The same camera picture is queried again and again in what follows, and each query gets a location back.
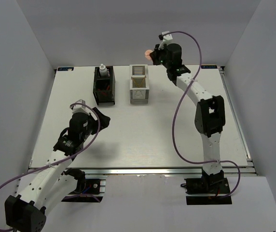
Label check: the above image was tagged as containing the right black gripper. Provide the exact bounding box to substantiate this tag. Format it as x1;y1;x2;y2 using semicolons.
150;43;171;70

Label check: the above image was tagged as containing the pink round powder puff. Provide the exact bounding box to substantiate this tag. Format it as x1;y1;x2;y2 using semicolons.
145;49;153;60

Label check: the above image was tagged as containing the white dropper bottle blue base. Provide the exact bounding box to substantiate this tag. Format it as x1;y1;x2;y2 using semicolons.
99;64;108;77

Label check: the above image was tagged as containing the gold makeup pencil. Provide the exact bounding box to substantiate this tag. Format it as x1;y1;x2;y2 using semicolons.
131;75;147;88

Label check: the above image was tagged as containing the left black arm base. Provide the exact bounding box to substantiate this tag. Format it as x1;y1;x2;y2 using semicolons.
61;169;106;203

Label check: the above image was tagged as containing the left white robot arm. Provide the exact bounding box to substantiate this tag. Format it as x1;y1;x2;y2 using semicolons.
4;105;110;232

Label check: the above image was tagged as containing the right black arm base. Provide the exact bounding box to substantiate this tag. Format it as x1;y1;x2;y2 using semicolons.
180;178;232;205

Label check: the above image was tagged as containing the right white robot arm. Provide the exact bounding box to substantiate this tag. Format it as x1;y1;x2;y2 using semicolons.
150;43;226;193

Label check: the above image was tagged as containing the white slotted organizer box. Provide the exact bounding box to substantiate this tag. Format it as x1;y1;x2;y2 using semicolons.
129;64;150;104

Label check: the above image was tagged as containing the black slotted organizer box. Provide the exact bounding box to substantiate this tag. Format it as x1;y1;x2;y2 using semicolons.
93;66;115;105

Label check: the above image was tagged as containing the blue label sticker right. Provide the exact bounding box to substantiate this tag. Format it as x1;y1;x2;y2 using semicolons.
201;65;218;69

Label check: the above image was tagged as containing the blue label sticker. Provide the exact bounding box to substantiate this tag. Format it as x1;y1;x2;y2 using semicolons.
201;65;218;69
57;67;74;72

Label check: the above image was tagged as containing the blue label sticker left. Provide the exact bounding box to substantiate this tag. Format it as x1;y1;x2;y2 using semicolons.
57;67;74;72

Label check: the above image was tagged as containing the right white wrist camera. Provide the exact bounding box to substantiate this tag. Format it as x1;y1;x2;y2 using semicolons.
158;31;173;50

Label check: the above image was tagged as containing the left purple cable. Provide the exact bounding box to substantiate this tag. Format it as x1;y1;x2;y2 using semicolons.
0;102;102;232

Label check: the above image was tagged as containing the purple cable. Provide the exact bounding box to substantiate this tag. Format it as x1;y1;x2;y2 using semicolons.
171;30;241;198
0;102;102;232

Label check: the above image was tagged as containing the aluminium table rail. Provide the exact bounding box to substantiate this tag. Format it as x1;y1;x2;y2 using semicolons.
29;166;254;176

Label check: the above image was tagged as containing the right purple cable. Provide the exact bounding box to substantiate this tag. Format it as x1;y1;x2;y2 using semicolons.
171;30;241;198

